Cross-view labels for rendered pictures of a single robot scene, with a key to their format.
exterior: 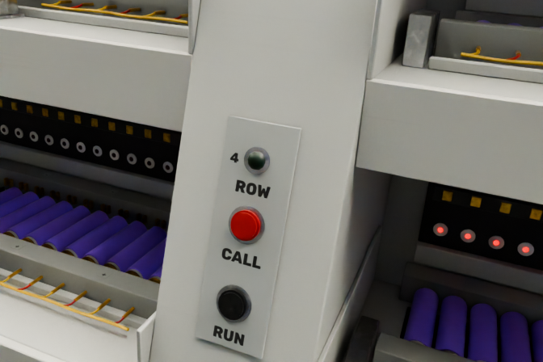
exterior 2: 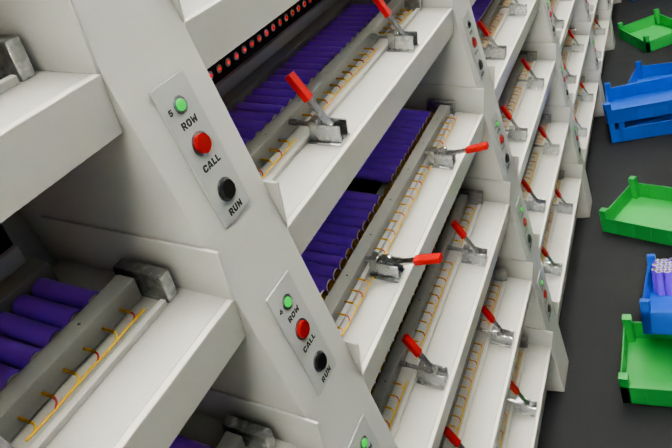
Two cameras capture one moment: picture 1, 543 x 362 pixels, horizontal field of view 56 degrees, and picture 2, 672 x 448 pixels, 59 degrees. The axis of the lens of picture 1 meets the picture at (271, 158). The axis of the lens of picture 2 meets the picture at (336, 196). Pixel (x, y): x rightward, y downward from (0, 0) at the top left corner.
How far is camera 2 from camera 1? 1.14 m
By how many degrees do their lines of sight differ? 72
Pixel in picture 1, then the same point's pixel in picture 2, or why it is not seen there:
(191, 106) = (458, 21)
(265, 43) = not seen: outside the picture
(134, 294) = (446, 111)
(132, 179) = not seen: hidden behind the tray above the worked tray
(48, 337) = (462, 135)
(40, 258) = (431, 134)
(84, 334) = (457, 130)
